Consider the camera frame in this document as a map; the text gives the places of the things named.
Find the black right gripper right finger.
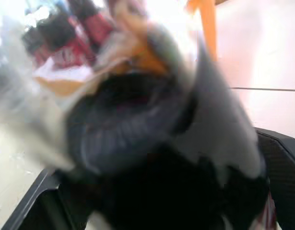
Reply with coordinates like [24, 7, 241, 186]
[254, 127, 295, 230]

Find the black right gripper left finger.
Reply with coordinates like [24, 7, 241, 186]
[0, 168, 92, 230]

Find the orange furniture leg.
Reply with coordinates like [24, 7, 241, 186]
[184, 0, 220, 62]

